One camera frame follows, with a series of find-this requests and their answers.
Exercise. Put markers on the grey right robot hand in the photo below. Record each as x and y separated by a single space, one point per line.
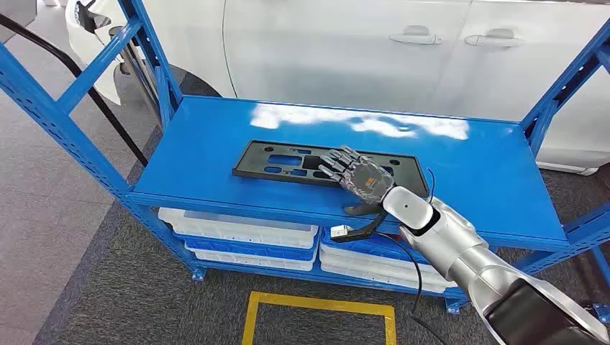
369 183

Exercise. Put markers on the black plastic plate part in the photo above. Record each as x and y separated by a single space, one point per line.
257 164

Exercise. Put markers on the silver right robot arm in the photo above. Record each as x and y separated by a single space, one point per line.
457 238

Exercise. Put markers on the blue metal shelf rack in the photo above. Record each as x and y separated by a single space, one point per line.
214 143

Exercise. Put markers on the white car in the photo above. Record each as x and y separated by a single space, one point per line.
333 57

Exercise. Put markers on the white car bumper panel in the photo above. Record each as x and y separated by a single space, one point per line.
86 52

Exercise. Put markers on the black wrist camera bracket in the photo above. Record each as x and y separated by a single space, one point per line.
367 228

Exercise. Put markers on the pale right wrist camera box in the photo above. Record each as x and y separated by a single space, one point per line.
339 232

